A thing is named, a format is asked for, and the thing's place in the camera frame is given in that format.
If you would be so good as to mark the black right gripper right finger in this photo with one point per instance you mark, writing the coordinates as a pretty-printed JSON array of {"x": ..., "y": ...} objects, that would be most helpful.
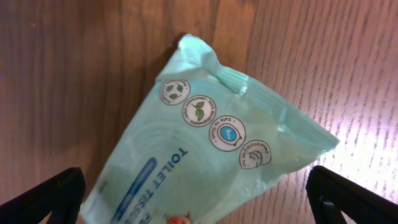
[{"x": 331, "y": 196}]

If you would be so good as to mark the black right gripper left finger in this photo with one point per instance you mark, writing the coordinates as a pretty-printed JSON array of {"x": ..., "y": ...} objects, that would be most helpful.
[{"x": 58, "y": 199}]

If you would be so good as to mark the light blue tissue packet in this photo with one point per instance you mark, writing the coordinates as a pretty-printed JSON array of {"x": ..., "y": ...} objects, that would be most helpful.
[{"x": 206, "y": 139}]

